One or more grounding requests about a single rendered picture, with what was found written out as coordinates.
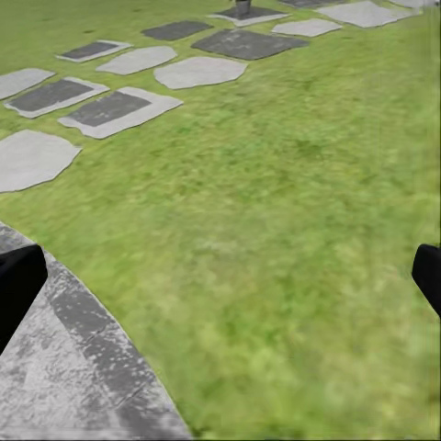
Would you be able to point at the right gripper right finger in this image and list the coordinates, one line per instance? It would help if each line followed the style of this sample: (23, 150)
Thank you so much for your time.
(427, 274)

